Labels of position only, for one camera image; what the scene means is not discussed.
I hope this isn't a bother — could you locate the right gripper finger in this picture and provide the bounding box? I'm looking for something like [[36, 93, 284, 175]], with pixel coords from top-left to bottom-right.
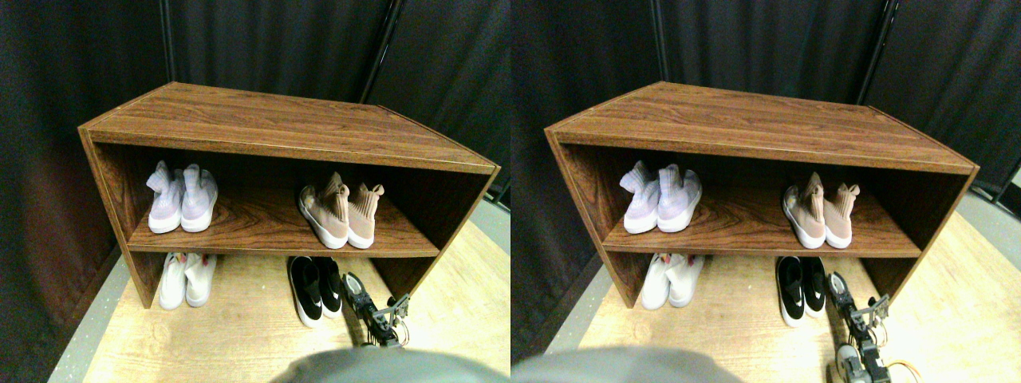
[[342, 272, 373, 311], [828, 271, 857, 311]]

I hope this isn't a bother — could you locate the white shoe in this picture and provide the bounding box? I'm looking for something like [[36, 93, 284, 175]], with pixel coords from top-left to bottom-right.
[[667, 253, 706, 308], [158, 253, 187, 310], [185, 253, 218, 308], [641, 253, 672, 310]]

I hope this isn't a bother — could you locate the pale purple shoe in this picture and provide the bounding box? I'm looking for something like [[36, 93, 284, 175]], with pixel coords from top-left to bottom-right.
[[620, 161, 661, 235], [180, 164, 219, 233], [147, 161, 186, 234], [656, 164, 704, 233]]

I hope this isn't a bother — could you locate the brown shoe rack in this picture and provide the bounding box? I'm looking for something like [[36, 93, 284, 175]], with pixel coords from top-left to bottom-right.
[[77, 81, 502, 310], [544, 81, 980, 310]]

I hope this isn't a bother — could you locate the black curtain stand pole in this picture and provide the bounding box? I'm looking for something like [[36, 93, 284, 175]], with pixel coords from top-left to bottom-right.
[[857, 0, 901, 105], [650, 0, 667, 83], [359, 0, 404, 105], [160, 0, 175, 85]]

